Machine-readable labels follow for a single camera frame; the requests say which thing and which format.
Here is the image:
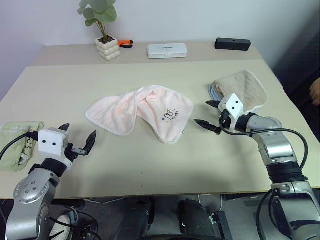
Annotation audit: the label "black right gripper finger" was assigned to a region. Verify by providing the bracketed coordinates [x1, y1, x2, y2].
[193, 118, 223, 136]
[205, 99, 222, 110]

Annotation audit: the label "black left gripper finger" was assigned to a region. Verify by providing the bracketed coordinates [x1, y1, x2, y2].
[58, 122, 72, 135]
[83, 129, 98, 157]

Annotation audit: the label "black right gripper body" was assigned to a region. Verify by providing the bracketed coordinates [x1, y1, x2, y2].
[218, 110, 233, 133]

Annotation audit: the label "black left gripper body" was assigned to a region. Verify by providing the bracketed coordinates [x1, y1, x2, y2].
[63, 142, 88, 166]

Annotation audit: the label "light blue cloth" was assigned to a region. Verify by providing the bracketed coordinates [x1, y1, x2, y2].
[207, 83, 227, 102]

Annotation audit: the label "beige folded towel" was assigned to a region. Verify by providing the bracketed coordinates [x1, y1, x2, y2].
[212, 69, 269, 111]

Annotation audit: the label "green towel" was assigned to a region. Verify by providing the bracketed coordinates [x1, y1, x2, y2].
[0, 120, 46, 173]

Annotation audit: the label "pink embroidered towel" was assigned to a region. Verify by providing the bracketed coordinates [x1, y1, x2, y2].
[84, 84, 195, 145]

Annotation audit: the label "bystander bare hand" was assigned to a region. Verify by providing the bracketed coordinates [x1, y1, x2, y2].
[309, 76, 320, 106]

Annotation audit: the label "black rectangular box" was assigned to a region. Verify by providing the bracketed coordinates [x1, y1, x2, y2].
[214, 37, 252, 52]

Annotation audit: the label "white flat rectangular case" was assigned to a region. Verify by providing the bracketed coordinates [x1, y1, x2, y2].
[146, 43, 189, 60]

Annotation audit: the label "white sneaker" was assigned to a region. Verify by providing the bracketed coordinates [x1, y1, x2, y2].
[48, 213, 76, 240]

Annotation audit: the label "green plant in white pot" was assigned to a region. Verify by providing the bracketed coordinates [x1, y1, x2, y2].
[76, 0, 122, 62]

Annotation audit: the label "dark rounded shape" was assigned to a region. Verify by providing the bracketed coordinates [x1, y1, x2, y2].
[176, 198, 216, 240]
[119, 196, 156, 240]

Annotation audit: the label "black metal table leg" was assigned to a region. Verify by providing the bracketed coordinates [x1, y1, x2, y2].
[209, 210, 235, 240]

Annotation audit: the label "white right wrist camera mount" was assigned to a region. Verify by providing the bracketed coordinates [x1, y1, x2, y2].
[217, 93, 245, 133]

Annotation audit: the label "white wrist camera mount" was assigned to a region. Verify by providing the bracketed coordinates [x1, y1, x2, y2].
[37, 127, 74, 171]
[217, 93, 245, 133]

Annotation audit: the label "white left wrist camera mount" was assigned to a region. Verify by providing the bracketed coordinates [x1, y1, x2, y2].
[37, 127, 74, 171]

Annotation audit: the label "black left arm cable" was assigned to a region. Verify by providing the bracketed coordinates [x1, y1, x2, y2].
[0, 131, 40, 161]

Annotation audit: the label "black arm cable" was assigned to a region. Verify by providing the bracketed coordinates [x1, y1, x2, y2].
[219, 119, 309, 240]
[0, 131, 40, 161]

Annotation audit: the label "thin black floor cable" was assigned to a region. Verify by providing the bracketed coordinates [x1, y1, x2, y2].
[48, 211, 104, 240]

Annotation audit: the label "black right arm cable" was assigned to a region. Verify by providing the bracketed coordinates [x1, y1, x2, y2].
[219, 119, 309, 240]

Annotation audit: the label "orange handled pliers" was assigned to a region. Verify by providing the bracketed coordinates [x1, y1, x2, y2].
[117, 39, 135, 49]

